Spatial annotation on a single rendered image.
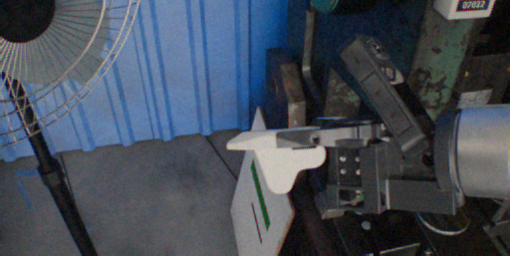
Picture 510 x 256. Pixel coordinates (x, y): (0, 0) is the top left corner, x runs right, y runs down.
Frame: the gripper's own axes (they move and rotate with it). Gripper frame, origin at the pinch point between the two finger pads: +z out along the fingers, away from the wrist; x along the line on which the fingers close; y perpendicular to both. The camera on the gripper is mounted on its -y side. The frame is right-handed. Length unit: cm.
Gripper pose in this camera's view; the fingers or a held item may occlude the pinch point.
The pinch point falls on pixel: (272, 128)
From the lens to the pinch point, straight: 47.1
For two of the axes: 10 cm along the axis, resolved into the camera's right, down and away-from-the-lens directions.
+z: -7.6, 0.4, 6.5
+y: 0.9, 10.0, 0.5
